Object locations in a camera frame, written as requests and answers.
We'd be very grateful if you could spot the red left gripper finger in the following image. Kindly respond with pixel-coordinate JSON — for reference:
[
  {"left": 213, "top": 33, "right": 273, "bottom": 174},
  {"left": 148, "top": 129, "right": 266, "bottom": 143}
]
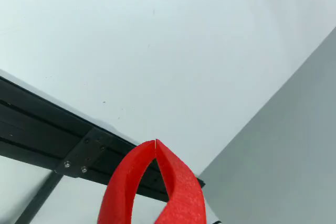
[{"left": 97, "top": 140, "right": 156, "bottom": 224}]

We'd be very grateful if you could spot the black bracket plate with screws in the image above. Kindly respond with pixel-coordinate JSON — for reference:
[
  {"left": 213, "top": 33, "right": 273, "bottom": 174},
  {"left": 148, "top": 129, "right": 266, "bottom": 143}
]
[{"left": 54, "top": 127, "right": 114, "bottom": 179}]

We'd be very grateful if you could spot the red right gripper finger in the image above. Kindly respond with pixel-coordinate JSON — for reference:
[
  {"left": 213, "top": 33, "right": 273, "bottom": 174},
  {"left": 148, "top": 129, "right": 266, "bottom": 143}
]
[{"left": 154, "top": 138, "right": 207, "bottom": 224}]

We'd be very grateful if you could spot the black aluminium rail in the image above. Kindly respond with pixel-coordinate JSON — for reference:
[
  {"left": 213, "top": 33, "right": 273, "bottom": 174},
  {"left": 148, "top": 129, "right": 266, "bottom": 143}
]
[{"left": 0, "top": 76, "right": 206, "bottom": 204}]

